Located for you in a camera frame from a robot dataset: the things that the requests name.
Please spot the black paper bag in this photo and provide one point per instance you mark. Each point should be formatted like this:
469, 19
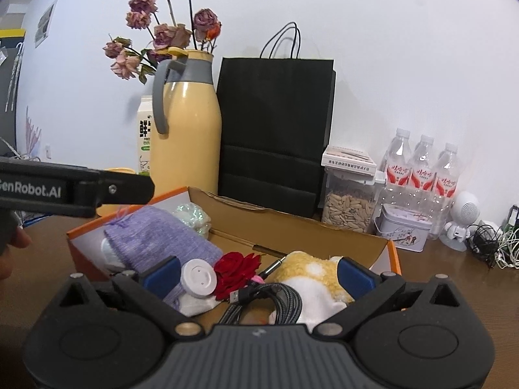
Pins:
275, 129

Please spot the purple knitted pouch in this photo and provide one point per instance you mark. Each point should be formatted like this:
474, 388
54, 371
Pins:
162, 235

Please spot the white robot speaker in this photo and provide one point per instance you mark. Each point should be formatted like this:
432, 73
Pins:
462, 219

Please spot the yellow mug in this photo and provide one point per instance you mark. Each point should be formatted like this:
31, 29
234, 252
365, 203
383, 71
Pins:
121, 170

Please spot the red fabric rose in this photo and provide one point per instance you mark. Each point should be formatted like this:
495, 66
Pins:
237, 273

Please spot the yellow white plush hamster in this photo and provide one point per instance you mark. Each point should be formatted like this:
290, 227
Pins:
312, 279

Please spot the framed wall picture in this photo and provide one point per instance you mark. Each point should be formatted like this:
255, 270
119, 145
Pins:
44, 24

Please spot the small white round case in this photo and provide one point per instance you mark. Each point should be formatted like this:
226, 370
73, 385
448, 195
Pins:
198, 279

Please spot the person's left hand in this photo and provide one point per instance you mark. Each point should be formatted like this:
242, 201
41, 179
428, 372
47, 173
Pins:
22, 239

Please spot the clear container of nuts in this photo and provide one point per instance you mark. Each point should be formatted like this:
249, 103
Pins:
348, 206

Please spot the flat white box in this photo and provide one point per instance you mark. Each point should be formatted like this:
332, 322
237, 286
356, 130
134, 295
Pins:
348, 158

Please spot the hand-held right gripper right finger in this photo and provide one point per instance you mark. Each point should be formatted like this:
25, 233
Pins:
359, 279

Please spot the iridescent plastic bag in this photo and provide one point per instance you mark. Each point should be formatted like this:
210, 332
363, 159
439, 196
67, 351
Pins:
190, 219

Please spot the yellow thermos jug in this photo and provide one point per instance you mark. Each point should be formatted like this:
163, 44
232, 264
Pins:
190, 129

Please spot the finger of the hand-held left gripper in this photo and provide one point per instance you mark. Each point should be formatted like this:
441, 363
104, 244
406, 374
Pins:
125, 188

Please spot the red cardboard box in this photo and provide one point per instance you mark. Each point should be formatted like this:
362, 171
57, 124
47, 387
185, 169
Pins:
243, 219

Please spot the water bottle red label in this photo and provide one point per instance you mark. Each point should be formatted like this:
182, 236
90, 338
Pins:
422, 170
446, 178
397, 166

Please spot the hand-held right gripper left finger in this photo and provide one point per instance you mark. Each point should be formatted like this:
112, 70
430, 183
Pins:
162, 279

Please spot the white milk carton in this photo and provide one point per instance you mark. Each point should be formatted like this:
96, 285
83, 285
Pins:
145, 137

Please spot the dried rose bouquet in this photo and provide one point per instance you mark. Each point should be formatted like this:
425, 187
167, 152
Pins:
166, 28

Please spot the white printed tin box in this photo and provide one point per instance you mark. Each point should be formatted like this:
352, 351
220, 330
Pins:
401, 227

